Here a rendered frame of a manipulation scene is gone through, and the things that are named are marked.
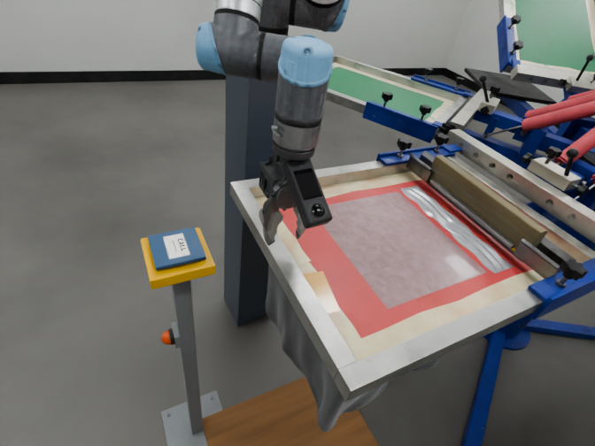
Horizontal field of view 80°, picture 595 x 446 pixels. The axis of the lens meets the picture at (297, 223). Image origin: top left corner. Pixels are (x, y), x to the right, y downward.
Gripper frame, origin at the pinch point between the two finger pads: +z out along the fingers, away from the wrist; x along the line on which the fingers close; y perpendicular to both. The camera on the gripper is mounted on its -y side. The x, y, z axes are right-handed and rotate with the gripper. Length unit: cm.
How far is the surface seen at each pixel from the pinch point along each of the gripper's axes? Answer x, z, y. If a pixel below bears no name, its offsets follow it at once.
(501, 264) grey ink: -52, 8, -16
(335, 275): -10.4, 8.8, -5.4
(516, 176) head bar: -80, 1, 5
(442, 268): -36.0, 8.8, -12.1
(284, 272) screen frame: 1.2, 5.3, -3.6
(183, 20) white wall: -63, 43, 380
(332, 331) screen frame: -1.0, 5.3, -18.9
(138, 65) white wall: -13, 87, 380
